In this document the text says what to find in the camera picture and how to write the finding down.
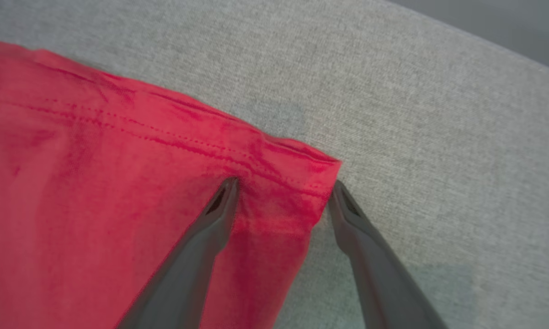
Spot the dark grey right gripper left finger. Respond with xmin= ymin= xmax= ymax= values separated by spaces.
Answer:
xmin=117 ymin=177 xmax=241 ymax=329

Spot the red and white shirt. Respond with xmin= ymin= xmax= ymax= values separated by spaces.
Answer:
xmin=0 ymin=39 xmax=343 ymax=329

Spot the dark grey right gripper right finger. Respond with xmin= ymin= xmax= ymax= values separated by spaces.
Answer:
xmin=327 ymin=180 xmax=449 ymax=329

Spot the grey fabric sofa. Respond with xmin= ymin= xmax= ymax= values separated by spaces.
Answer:
xmin=0 ymin=0 xmax=549 ymax=329

